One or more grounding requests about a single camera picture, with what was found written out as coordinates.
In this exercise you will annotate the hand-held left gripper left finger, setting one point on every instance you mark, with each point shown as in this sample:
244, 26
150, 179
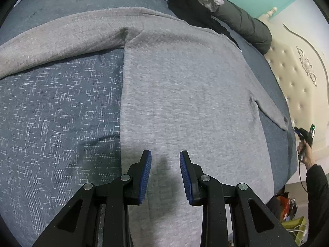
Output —
145, 175

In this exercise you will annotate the lavender garment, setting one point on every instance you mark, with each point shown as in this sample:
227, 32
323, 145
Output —
214, 5

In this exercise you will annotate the dark grey rolled duvet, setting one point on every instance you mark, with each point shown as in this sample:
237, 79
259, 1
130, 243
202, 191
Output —
244, 25

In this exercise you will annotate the yellow-green bag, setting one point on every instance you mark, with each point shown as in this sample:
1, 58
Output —
298, 223

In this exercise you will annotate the black pants with white trim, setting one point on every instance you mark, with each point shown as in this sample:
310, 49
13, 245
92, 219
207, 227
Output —
185, 7

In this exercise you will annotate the bed with blue sheet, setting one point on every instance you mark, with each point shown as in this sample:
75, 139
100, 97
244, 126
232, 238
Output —
51, 121

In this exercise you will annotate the person's right hand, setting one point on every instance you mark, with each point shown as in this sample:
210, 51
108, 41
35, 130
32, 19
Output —
308, 159

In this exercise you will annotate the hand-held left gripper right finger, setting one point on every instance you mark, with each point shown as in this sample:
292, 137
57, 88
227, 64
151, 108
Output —
185, 177

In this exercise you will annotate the grey sweatshirt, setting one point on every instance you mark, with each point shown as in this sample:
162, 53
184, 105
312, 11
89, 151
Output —
192, 95

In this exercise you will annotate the cream tufted headboard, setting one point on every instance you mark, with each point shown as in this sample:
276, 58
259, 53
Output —
295, 82

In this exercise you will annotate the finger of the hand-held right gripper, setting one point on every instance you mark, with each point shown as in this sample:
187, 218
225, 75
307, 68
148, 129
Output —
297, 130

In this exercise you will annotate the orange bag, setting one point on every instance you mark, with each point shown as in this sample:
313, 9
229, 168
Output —
285, 203

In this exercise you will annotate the cream bedpost finial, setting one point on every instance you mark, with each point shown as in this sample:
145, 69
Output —
272, 11

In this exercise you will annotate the person's right forearm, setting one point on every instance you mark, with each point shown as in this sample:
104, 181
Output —
318, 198

